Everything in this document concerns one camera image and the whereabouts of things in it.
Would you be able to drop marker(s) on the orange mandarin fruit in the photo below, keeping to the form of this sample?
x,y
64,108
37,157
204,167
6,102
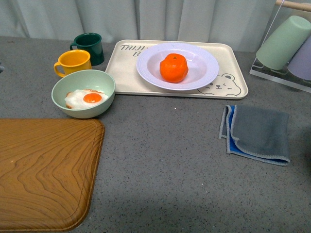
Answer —
x,y
174,68

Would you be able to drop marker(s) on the white ribbed plate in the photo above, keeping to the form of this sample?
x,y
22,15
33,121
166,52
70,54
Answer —
x,y
203,67

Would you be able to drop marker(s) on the pale green bowl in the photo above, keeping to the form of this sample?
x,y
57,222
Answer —
x,y
86,79

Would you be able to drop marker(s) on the fake fried egg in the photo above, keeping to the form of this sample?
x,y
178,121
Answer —
x,y
84,98

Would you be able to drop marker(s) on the beige bear tray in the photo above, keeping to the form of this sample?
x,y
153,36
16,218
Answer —
x,y
229,83

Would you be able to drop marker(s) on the dark green mug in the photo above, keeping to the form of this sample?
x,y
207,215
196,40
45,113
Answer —
x,y
92,43

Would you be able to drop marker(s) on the yellow mug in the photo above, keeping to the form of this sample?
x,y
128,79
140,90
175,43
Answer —
x,y
72,61

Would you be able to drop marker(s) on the grey blue cloth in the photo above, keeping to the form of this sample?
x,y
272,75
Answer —
x,y
256,133

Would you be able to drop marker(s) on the wooden cutting board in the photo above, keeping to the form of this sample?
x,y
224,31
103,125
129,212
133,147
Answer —
x,y
47,172

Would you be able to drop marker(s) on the white curtain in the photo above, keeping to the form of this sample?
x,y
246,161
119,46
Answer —
x,y
241,24

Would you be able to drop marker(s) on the clear acrylic cup rack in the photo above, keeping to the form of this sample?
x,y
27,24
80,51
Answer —
x,y
282,76

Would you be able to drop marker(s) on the pale green cup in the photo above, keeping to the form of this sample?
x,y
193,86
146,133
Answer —
x,y
284,42

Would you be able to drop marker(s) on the lilac cup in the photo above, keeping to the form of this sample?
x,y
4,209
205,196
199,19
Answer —
x,y
300,64

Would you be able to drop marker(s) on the wooden rack rod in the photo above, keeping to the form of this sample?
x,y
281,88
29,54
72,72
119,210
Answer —
x,y
294,5

